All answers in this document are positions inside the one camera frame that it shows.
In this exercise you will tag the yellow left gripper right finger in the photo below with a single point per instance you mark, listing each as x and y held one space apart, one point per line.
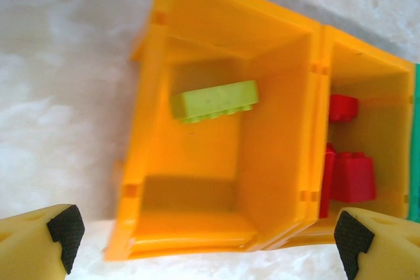
390 253

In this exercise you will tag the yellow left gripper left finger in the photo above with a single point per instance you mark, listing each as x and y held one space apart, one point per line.
26 247

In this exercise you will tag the long lime green lego brick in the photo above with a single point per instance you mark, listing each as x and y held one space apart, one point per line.
213 99

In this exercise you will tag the red lego brick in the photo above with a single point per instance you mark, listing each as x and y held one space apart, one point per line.
326 181
343 108
354 178

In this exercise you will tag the yellow plastic bin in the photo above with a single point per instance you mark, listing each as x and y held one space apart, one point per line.
275 129
390 129

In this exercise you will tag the green plastic bin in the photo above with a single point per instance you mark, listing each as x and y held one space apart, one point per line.
416 129

